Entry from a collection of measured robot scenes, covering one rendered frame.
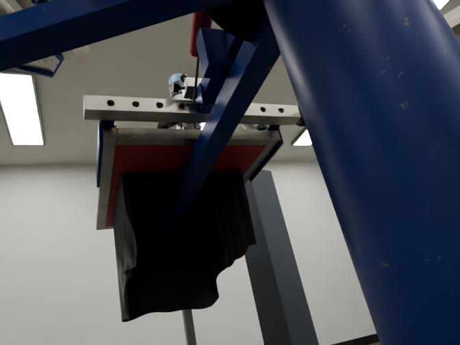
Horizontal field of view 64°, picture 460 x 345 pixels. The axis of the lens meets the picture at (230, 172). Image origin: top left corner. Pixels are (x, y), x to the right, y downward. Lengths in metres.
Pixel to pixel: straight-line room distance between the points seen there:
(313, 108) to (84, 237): 4.71
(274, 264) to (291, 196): 4.29
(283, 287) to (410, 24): 1.53
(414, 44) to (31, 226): 4.94
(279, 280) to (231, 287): 3.38
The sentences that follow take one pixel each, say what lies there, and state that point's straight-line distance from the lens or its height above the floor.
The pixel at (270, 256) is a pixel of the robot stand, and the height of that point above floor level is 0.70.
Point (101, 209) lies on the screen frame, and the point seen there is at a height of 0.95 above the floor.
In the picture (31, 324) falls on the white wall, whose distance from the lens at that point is 4.87.
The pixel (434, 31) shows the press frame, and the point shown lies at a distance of 0.47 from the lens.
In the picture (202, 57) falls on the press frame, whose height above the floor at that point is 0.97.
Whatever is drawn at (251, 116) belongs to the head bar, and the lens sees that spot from 1.20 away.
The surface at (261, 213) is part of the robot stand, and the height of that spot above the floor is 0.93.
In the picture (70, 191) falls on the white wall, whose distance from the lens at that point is 5.30.
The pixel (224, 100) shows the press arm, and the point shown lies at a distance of 0.91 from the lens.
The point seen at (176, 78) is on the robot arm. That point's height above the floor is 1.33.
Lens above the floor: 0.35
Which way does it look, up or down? 25 degrees up
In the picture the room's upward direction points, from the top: 13 degrees counter-clockwise
